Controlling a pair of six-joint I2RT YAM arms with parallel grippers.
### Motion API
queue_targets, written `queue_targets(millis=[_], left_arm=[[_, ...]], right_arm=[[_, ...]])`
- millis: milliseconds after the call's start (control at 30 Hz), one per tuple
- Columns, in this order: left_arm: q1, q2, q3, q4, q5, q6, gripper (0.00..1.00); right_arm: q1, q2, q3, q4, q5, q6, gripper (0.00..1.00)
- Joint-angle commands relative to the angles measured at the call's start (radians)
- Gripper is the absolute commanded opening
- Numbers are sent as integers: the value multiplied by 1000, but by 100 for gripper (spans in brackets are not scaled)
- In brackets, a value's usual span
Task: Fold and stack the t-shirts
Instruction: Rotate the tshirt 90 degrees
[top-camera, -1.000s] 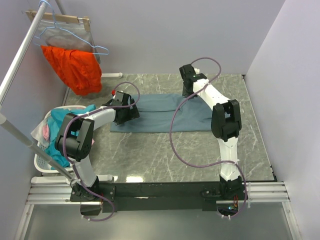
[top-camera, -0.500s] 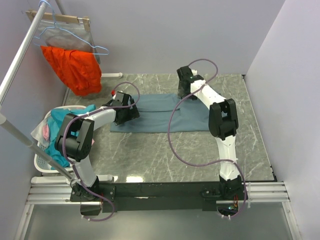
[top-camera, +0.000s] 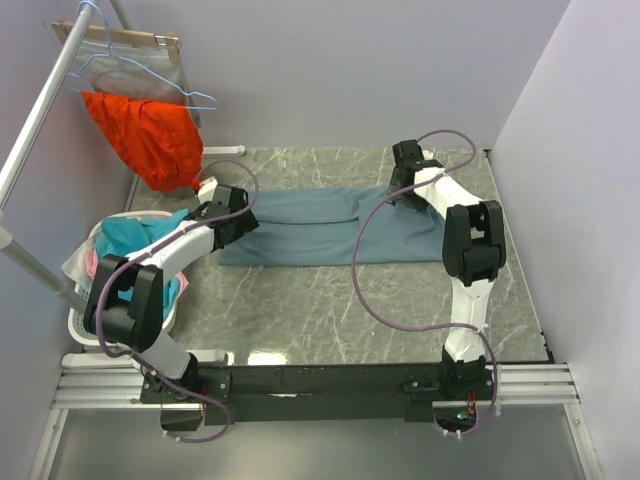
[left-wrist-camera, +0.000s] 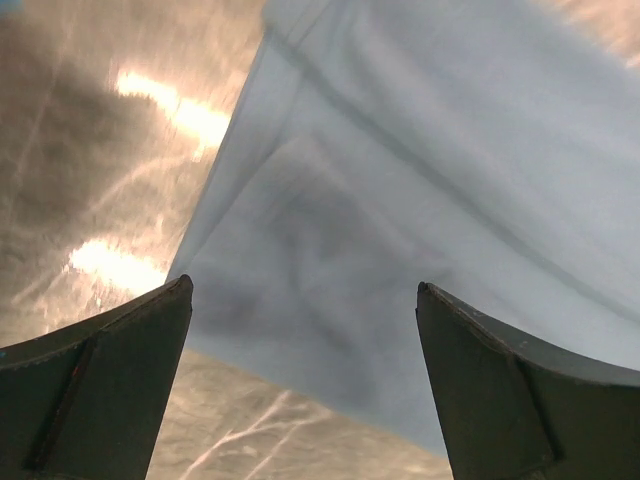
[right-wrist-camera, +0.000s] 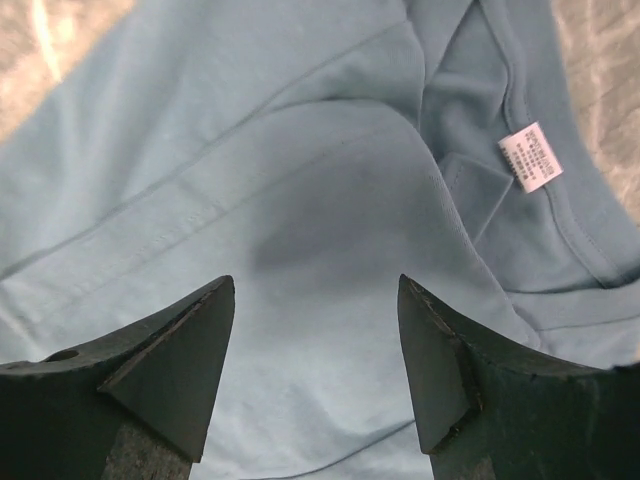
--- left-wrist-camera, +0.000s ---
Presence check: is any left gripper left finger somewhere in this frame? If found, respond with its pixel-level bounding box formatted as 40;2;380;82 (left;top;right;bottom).
1;275;193;479

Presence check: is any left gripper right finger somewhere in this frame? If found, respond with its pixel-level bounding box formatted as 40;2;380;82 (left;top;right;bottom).
416;282;639;480

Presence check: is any slate blue polo shirt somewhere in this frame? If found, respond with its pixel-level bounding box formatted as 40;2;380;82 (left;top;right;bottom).
170;1;639;452

